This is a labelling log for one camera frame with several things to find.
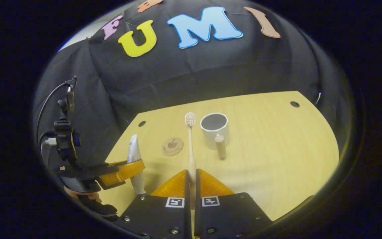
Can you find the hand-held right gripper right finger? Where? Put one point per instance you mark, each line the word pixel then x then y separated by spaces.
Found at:
pixel 197 215

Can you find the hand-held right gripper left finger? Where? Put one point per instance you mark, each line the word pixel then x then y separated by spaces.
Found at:
pixel 187 215

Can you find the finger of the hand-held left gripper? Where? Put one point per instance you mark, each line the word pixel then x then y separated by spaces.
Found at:
pixel 121 172

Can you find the white toothpaste tube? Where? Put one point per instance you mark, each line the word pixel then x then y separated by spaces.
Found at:
pixel 133 149

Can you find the round wooden coaster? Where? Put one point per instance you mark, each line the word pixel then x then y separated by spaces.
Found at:
pixel 172 146

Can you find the beige toothbrush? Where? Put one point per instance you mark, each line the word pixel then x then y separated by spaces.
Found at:
pixel 191 156

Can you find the black backdrop cloth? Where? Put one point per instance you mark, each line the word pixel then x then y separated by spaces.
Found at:
pixel 211 66

